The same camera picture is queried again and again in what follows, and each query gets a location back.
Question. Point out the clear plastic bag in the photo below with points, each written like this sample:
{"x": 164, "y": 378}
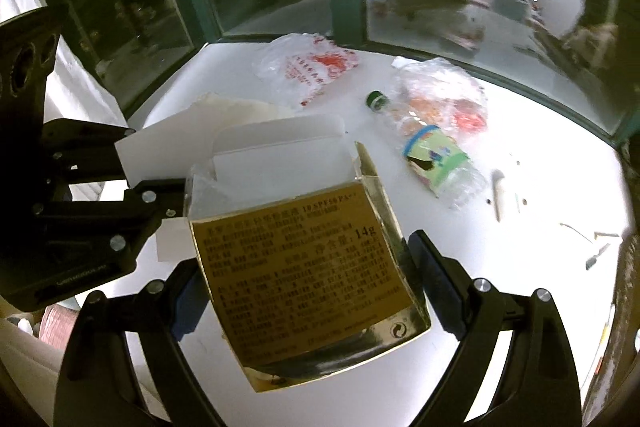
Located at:
{"x": 440, "y": 87}

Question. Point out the white red-print plastic bag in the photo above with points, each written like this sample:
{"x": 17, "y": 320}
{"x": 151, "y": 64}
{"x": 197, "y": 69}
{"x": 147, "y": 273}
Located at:
{"x": 310, "y": 67}

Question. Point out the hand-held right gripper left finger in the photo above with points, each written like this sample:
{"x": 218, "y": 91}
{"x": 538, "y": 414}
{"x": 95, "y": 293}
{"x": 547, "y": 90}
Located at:
{"x": 187, "y": 302}

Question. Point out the gold cardboard box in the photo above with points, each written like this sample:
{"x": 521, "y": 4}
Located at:
{"x": 300, "y": 282}

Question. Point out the green window frame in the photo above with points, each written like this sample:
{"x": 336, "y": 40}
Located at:
{"x": 345, "y": 7}

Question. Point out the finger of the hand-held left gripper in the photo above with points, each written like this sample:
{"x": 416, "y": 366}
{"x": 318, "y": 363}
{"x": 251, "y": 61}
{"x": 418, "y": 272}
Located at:
{"x": 85, "y": 152}
{"x": 145, "y": 207}

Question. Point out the green label plastic bottle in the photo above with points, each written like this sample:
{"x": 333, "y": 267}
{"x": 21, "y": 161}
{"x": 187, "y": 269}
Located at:
{"x": 440, "y": 162}

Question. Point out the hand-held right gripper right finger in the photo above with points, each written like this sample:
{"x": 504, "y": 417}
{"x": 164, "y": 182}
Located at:
{"x": 437, "y": 282}

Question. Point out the white cardboard insert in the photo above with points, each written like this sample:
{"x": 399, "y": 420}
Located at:
{"x": 280, "y": 137}

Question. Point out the dark printed board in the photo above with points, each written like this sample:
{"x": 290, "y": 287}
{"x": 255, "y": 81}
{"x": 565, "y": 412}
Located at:
{"x": 625, "y": 332}

